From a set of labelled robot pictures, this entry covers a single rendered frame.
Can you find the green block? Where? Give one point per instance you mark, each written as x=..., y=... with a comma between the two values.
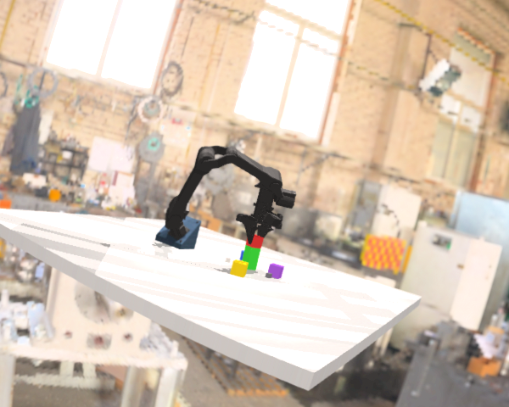
x=252, y=263
x=251, y=253

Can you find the yellow block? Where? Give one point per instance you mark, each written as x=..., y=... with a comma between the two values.
x=239, y=268

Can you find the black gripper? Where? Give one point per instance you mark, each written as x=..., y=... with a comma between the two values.
x=250, y=222

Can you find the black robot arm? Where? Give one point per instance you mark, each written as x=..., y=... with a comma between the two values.
x=270, y=186

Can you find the red block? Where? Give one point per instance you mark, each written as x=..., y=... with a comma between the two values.
x=257, y=242

